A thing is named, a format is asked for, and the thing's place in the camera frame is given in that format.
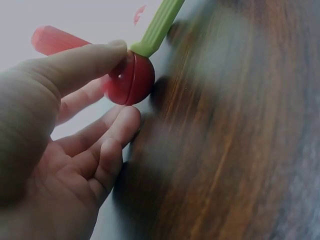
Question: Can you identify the person's left hand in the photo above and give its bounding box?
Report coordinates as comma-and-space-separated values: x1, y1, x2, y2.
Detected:
0, 39, 143, 240

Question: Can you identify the pink ribbed plastic rod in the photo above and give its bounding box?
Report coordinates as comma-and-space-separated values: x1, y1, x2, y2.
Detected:
31, 25, 121, 98

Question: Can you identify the red ball connector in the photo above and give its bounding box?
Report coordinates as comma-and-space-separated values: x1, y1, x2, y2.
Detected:
107, 49, 156, 106

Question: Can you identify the green ribbed plastic rod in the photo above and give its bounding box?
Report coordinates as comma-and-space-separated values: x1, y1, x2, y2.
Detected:
129, 0, 186, 59

